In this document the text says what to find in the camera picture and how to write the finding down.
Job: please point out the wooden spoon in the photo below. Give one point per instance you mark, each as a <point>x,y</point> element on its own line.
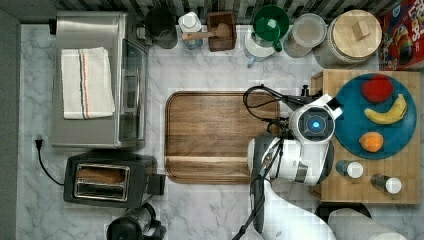
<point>205,33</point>

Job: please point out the red cereal box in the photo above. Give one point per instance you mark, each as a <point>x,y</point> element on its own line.
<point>403,37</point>

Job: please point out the red apple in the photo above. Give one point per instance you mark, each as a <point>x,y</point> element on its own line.
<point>377,89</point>

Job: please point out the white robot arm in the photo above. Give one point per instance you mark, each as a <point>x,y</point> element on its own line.
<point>302,153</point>

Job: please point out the blue salt shaker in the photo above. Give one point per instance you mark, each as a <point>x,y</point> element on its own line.
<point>349,168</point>

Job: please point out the yellow banana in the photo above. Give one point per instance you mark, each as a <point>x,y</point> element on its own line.
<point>393,115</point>

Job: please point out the stainless steel toaster oven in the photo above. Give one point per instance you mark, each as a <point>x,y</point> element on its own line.
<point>117,33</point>

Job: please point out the glass jar with grains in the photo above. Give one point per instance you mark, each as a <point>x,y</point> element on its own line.
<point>307,32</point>

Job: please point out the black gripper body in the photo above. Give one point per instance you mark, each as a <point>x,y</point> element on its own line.
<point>296,102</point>

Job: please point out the dark grey pot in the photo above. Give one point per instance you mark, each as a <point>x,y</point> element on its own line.
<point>160,25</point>

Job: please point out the orange fruit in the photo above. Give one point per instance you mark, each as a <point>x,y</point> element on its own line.
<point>371,141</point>

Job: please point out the wooden cutting board tray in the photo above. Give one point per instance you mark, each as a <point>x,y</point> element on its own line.
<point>207,135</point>

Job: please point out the brown toast slice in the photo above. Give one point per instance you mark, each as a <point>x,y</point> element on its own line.
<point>102,175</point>

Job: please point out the ceramic canister with wooden lid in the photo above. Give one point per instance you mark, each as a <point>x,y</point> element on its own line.
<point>351,39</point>

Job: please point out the brown wooden utensil box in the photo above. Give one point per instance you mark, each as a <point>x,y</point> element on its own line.
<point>221,44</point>

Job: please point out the black two-slot toaster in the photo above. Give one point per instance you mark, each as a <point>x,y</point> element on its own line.
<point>141,180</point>

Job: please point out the green mug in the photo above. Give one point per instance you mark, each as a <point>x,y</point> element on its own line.
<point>270,24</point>

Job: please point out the white lidded bottle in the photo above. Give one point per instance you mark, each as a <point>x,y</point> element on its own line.
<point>191,23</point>

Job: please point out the blue round plate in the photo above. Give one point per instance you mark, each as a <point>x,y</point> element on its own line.
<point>353,123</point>

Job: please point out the grey pepper shaker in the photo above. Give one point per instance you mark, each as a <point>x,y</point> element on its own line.
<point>385,183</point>

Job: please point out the white striped folded towel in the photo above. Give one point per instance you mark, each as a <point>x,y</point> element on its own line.
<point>86,83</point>

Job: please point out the light blue mug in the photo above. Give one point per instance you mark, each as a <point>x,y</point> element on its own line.
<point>253,51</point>

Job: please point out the black paper towel holder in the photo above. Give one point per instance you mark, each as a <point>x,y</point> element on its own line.
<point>324,209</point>

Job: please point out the white paper towel roll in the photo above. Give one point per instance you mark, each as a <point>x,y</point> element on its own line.
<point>348,224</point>

